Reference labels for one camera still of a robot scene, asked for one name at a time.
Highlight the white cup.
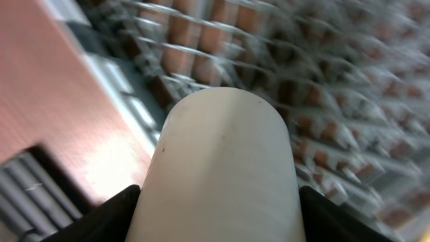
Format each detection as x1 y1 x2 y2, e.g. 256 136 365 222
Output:
126 87 306 242

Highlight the grey plastic dish rack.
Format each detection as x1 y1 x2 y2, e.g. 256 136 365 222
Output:
43 0 430 242

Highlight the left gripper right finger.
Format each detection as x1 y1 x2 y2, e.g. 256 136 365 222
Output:
299 186 392 242

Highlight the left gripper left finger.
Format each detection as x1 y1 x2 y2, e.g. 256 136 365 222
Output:
42 185 140 242

